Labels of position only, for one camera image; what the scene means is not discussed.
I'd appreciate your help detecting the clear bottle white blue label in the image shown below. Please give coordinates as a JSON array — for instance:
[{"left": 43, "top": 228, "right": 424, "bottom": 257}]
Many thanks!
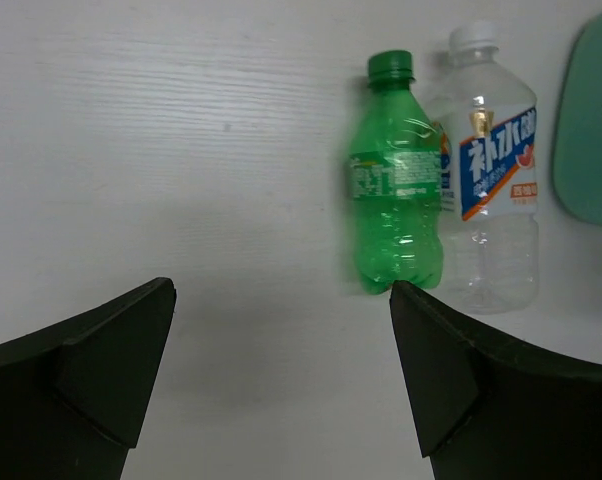
[{"left": 426, "top": 20, "right": 539, "bottom": 315}]

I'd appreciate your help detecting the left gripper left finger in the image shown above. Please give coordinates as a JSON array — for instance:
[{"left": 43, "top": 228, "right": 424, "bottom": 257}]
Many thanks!
[{"left": 0, "top": 278, "right": 176, "bottom": 479}]

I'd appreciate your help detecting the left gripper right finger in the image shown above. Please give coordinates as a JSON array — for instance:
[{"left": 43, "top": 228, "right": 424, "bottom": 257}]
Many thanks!
[{"left": 390, "top": 281, "right": 602, "bottom": 479}]

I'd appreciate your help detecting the green plastic bin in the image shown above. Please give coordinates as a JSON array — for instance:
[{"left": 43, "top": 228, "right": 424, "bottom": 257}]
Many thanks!
[{"left": 552, "top": 13, "right": 602, "bottom": 226}]

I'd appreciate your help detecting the green plastic soda bottle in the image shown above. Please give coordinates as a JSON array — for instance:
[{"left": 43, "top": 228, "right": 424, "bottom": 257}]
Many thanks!
[{"left": 347, "top": 50, "right": 444, "bottom": 295}]

